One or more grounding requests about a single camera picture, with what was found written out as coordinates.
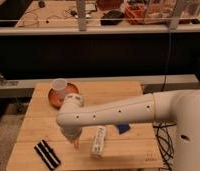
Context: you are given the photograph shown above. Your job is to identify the black floor cables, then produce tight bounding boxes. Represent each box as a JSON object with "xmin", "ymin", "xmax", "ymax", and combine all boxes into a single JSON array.
[{"xmin": 153, "ymin": 121, "xmax": 177, "ymax": 171}]

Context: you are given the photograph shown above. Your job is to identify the orange carrot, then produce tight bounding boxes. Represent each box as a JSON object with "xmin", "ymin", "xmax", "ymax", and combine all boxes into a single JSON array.
[{"xmin": 73, "ymin": 140, "xmax": 79, "ymax": 149}]

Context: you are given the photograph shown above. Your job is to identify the black bag on bench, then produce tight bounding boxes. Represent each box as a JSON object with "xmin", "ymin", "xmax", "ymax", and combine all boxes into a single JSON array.
[{"xmin": 100, "ymin": 10, "xmax": 124, "ymax": 26}]

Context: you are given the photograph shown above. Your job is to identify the orange crate on bench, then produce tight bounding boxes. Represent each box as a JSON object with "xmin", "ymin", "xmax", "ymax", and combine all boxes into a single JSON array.
[{"xmin": 125, "ymin": 5, "xmax": 145, "ymax": 25}]

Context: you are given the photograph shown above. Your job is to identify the white paper cup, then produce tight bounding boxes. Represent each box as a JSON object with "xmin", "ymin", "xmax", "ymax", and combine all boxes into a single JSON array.
[{"xmin": 51, "ymin": 78, "xmax": 67, "ymax": 99}]

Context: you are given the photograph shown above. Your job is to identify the orange plate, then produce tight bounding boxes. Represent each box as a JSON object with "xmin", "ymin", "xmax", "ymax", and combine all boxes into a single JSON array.
[{"xmin": 48, "ymin": 83, "xmax": 79, "ymax": 109}]

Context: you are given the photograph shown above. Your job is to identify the grey metal post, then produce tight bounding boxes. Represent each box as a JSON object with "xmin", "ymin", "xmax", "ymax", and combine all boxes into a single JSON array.
[{"xmin": 76, "ymin": 0, "xmax": 86, "ymax": 31}]

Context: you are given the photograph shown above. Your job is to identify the black white striped eraser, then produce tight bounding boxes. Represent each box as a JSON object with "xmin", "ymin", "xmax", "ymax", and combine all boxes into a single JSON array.
[{"xmin": 34, "ymin": 140, "xmax": 61, "ymax": 171}]

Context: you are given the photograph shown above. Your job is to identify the white tube bottle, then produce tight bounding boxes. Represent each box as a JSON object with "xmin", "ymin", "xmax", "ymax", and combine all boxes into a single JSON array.
[{"xmin": 91, "ymin": 126, "xmax": 106, "ymax": 157}]

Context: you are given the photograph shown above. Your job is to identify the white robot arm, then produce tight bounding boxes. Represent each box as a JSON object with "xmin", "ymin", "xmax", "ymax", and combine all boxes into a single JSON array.
[{"xmin": 56, "ymin": 89, "xmax": 200, "ymax": 171}]

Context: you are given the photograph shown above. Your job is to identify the blue sponge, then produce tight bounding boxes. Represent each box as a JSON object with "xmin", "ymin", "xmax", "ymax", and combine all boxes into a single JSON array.
[{"xmin": 116, "ymin": 124, "xmax": 130, "ymax": 134}]

